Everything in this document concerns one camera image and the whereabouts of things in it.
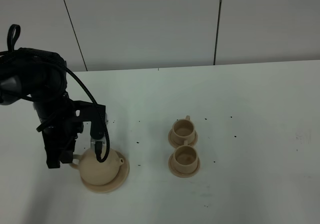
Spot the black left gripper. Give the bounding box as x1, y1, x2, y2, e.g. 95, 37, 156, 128
37, 92, 78, 169

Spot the beige ceramic teapot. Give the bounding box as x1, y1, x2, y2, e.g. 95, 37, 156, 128
69, 149, 124, 186

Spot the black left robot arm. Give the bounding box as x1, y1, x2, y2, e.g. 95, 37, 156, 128
0, 48, 84, 169

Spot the beige round teapot tray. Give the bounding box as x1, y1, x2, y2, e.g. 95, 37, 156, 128
81, 151, 130, 193

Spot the near beige saucer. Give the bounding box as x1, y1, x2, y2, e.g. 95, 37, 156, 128
168, 153, 201, 178

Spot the beige saucer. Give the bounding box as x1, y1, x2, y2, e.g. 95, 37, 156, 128
168, 130, 198, 148
168, 153, 201, 178

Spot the far beige saucer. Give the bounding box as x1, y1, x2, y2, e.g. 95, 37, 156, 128
168, 130, 198, 148

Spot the near beige teacup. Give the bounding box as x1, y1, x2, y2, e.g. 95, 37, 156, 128
174, 140, 198, 165

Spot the beige teacup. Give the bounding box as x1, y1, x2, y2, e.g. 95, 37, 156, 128
171, 115, 196, 146
174, 140, 198, 165

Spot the far beige teacup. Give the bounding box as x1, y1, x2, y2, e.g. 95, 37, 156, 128
171, 115, 196, 146

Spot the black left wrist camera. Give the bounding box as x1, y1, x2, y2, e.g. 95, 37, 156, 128
71, 100, 110, 159

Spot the black braided camera cable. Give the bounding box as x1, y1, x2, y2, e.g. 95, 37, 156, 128
0, 24, 111, 163

